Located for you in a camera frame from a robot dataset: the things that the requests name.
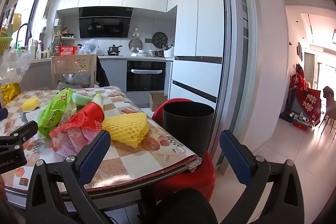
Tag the yellow plastic jug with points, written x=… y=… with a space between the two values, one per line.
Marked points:
x=16 y=22

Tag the black round wall pan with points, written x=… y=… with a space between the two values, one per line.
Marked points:
x=160 y=39

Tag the large clear plastic bag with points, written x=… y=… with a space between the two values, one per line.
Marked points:
x=13 y=66

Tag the black range hood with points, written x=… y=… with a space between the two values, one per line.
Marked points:
x=105 y=22

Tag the black kitchen faucet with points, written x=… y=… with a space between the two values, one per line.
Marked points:
x=22 y=27

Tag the wooden dining chair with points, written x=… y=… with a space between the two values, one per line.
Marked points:
x=329 y=108

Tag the red plastic stool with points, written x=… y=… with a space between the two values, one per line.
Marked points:
x=207 y=176

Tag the grey round steamer rack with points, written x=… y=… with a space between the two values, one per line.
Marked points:
x=135 y=44

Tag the black built-in oven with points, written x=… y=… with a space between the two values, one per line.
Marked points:
x=145 y=75

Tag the dark jacket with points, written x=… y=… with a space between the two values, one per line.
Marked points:
x=102 y=74

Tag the yellow sponge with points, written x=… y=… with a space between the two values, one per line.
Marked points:
x=30 y=104

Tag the white refrigerator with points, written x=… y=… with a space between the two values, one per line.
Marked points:
x=194 y=29

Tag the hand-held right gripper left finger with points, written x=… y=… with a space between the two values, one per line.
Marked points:
x=94 y=153

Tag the red plastic bag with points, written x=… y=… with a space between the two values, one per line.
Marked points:
x=68 y=134

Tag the yellow foam fruit net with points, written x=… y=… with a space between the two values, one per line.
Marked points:
x=126 y=127

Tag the black trash bin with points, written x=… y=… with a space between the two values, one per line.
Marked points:
x=187 y=129

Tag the white spray bottle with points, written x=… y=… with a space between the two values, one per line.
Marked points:
x=38 y=50

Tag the crumpled clear plastic bags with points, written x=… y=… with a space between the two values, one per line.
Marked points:
x=73 y=79

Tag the red paper cup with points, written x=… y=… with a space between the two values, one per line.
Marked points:
x=90 y=113

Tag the grey sliding door frame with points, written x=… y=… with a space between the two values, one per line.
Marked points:
x=236 y=56

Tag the red banner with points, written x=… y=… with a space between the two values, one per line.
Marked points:
x=309 y=103

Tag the red plastic basket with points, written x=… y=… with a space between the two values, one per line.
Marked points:
x=67 y=50

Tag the gold foil bag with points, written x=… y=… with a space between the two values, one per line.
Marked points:
x=10 y=91

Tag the green plastic bag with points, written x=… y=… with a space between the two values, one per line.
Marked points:
x=53 y=111

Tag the green plastic basket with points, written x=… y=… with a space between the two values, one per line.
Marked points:
x=4 y=44

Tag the checkered tablecloth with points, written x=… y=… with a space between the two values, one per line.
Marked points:
x=136 y=161

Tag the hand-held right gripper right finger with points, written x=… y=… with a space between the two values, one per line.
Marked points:
x=233 y=155

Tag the black cooking pot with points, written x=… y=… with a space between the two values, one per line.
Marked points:
x=114 y=49

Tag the light green tube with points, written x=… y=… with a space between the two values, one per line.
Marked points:
x=97 y=101

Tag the cardboard box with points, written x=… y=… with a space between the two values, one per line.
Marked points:
x=157 y=100

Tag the beige plastic chair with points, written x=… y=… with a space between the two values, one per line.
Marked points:
x=73 y=66

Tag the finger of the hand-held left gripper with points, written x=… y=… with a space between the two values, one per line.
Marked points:
x=2 y=113
x=23 y=130

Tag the white rice cooker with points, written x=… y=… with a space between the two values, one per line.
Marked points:
x=169 y=50

